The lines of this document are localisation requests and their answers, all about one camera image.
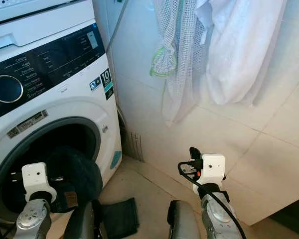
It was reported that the grey robot leg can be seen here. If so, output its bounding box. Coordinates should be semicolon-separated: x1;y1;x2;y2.
167;199;202;239
65;199;103;239

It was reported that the white front load washing machine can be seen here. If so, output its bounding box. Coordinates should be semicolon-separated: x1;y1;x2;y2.
0;10;123;239

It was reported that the green cord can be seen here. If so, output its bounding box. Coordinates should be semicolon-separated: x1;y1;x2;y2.
149;45;177;78

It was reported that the grey robot left leg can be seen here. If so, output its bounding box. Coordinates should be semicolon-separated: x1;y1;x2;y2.
65;199;103;239

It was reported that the grey robot right leg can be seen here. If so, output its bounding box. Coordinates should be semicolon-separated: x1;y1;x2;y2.
167;199;202;239

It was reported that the grey hose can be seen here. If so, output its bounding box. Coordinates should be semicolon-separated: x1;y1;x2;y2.
107;0;129;50

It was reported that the black ten year sticker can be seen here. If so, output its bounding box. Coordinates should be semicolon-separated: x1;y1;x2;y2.
101;68;114;100

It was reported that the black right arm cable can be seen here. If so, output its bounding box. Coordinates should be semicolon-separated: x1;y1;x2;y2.
178;162;247;239

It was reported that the white mesh laundry bag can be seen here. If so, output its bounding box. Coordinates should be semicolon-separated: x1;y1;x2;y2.
149;0;212;126

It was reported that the dark folded cloth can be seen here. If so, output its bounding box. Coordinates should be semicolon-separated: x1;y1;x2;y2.
101;197;140;239

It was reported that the barcode label sticker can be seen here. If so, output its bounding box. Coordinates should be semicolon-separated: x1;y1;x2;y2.
7;110;49;139

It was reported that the white cloth bag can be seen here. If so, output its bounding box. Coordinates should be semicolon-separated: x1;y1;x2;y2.
194;0;290;107

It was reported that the teal washer sticker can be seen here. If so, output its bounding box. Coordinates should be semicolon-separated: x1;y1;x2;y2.
111;150;123;170

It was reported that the wall vent grille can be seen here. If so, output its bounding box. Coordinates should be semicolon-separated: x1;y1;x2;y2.
122;127;145;162

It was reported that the silver rimmed washer dial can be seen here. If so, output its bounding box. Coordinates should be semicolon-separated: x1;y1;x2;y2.
0;75;24;104

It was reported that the small blue square sticker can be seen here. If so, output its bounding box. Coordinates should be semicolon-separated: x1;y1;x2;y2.
90;77;101;91

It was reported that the white stacked dryer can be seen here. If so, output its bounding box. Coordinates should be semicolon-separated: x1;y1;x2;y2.
0;0;95;24

